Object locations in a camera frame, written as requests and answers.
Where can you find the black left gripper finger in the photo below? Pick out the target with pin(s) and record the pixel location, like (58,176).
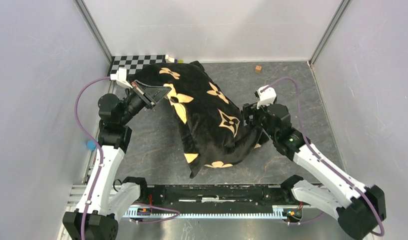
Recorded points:
(154,94)
(139,85)

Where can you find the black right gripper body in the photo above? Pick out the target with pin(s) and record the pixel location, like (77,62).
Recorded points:
(259,115)

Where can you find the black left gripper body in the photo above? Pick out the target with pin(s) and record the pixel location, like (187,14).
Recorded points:
(135,103)

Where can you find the black pillowcase with yellow flowers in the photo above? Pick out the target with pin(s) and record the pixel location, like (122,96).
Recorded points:
(211,126)

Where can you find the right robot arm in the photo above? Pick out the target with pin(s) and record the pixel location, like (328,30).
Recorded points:
(358,209)

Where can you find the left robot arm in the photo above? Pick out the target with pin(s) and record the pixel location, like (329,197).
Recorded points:
(97,214)

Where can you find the black white checkerboard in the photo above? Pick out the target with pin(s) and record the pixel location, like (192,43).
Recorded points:
(133,63)

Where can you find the small white block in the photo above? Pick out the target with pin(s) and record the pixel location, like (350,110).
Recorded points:
(169,59)

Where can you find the small wooden cube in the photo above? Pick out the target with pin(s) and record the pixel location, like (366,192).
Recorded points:
(258,69)

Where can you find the blue clip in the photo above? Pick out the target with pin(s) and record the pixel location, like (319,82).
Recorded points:
(91,144)

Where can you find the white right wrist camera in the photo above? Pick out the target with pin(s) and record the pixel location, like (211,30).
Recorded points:
(266,96)

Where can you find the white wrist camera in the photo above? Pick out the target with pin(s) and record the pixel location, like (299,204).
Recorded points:
(266,96)
(120,78)

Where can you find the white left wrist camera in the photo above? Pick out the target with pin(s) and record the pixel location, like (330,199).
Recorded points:
(120,78)

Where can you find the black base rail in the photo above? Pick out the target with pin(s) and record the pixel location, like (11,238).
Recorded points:
(218,198)

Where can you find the white toothed cable duct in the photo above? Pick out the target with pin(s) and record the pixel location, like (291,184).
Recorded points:
(277,213)

